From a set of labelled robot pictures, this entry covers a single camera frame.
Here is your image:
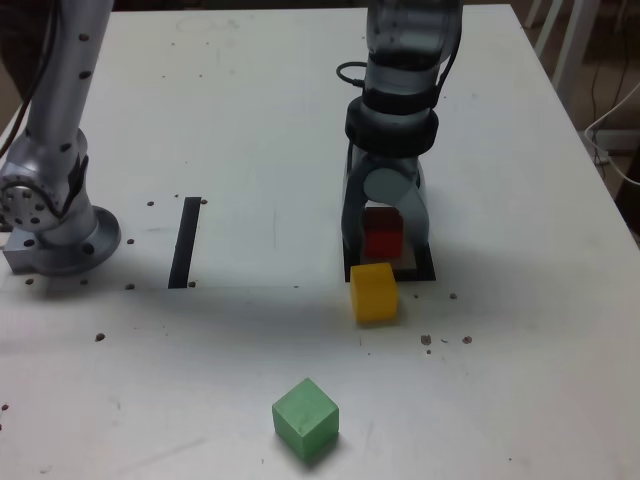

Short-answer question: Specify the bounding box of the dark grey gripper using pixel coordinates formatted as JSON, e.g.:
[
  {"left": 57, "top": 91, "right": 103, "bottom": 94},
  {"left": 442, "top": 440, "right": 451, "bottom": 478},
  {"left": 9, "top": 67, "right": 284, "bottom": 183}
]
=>
[{"left": 341, "top": 144, "right": 432, "bottom": 265}]

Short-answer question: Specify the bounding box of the red cube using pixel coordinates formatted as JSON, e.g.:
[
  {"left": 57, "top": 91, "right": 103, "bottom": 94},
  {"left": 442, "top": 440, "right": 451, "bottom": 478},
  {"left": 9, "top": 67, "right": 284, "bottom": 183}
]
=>
[{"left": 362, "top": 208, "right": 405, "bottom": 260}]

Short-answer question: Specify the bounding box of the yellow cube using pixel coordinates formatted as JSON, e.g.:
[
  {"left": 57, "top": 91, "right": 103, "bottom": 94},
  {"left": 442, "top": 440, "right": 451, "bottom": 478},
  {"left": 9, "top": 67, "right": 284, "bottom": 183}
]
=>
[{"left": 348, "top": 262, "right": 401, "bottom": 325}]

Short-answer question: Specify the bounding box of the green cube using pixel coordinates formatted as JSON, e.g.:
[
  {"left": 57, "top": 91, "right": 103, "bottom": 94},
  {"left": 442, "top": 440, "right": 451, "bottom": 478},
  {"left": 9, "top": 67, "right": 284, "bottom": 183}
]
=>
[{"left": 271, "top": 377, "right": 340, "bottom": 462}]

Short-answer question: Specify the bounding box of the black tape square outline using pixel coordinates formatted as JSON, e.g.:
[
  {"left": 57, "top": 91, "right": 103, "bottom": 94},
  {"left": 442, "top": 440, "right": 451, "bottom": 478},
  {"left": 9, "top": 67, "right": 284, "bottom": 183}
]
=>
[{"left": 342, "top": 242, "right": 437, "bottom": 284}]

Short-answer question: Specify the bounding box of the black tape strip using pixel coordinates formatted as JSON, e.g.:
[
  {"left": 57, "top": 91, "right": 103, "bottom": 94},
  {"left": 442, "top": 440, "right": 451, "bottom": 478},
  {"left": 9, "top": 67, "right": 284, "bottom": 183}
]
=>
[{"left": 167, "top": 196, "right": 203, "bottom": 290}]

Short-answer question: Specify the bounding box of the white furniture foot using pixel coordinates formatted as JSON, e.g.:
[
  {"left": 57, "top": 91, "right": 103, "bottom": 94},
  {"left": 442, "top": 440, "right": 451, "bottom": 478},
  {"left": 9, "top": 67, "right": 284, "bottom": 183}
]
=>
[{"left": 593, "top": 127, "right": 640, "bottom": 152}]

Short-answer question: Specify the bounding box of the white cable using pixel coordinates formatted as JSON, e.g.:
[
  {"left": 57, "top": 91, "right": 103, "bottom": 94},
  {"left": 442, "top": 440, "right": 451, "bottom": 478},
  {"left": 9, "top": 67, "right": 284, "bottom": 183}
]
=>
[{"left": 583, "top": 81, "right": 640, "bottom": 187}]

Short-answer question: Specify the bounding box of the white chair frame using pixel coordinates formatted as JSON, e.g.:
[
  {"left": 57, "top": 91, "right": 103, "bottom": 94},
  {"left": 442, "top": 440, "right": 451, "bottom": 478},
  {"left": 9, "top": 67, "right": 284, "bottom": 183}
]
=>
[{"left": 523, "top": 0, "right": 597, "bottom": 99}]

